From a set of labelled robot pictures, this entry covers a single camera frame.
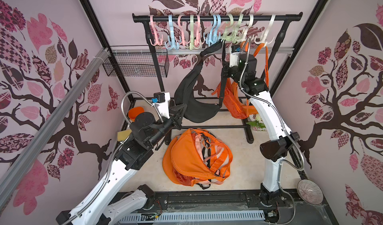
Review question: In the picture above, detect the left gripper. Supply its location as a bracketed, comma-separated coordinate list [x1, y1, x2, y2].
[146, 103, 187, 147]

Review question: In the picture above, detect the black sling bag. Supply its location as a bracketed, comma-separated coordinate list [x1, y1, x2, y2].
[174, 40, 229, 123]

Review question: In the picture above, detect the dark orange bag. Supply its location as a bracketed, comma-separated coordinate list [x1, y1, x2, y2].
[211, 40, 250, 120]

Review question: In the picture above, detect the orange sling bag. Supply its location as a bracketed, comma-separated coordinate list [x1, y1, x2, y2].
[245, 43, 269, 117]

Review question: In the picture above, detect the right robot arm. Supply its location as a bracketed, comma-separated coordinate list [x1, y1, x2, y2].
[228, 38, 304, 207]

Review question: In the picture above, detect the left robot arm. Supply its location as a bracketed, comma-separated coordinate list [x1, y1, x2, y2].
[56, 92, 187, 225]

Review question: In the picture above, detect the green hook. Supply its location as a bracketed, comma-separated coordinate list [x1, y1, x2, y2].
[221, 13, 237, 43]
[189, 14, 198, 51]
[231, 13, 245, 43]

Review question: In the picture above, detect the blue hook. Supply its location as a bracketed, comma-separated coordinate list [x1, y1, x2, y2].
[212, 14, 221, 43]
[165, 14, 180, 50]
[206, 14, 217, 46]

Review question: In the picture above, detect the white hook far right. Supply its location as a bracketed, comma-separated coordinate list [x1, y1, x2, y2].
[254, 14, 276, 47]

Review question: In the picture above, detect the white hook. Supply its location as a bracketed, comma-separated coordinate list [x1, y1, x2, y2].
[240, 14, 254, 42]
[254, 14, 276, 47]

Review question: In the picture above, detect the pink hook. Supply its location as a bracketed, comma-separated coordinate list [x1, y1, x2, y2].
[150, 15, 164, 46]
[194, 15, 203, 49]
[177, 15, 189, 49]

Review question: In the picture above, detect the pink hook far left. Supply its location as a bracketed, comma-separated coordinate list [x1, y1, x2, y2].
[150, 15, 164, 46]

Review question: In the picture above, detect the orange plastic cup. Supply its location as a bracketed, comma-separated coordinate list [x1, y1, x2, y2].
[127, 106, 145, 122]

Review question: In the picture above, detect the pile of orange bags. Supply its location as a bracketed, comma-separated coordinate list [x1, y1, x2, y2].
[162, 128, 234, 190]

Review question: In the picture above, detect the floral tray with flower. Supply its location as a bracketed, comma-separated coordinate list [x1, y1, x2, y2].
[246, 114, 267, 132]

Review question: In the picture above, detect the yellow sponge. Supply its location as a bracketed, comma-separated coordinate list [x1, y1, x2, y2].
[117, 129, 131, 142]

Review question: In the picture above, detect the black clothes rack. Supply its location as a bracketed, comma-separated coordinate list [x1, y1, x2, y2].
[132, 12, 303, 145]

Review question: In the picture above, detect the clear glass dish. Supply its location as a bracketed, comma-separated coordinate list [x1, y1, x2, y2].
[297, 180, 324, 205]

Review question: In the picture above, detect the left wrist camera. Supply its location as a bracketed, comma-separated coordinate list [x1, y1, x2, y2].
[152, 92, 171, 119]

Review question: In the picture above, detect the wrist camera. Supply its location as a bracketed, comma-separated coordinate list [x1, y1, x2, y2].
[229, 44, 241, 67]
[152, 92, 171, 119]

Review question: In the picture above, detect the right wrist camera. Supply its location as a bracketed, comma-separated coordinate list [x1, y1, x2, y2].
[229, 44, 241, 67]

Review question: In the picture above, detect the black wire basket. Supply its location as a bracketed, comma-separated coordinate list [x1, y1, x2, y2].
[102, 52, 170, 78]

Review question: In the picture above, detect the aluminium rail back wall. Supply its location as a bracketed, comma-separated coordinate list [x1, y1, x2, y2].
[111, 46, 294, 55]

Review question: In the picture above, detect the aluminium rail wall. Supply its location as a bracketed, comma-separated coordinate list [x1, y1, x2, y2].
[111, 46, 294, 55]
[1, 48, 110, 208]

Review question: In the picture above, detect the aluminium rail left wall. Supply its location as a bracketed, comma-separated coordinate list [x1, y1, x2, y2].
[1, 48, 110, 208]

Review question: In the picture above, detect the white slotted cable duct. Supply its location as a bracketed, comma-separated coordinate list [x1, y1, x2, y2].
[119, 210, 265, 225]

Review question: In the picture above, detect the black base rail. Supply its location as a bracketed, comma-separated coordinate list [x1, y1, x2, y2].
[113, 189, 300, 211]

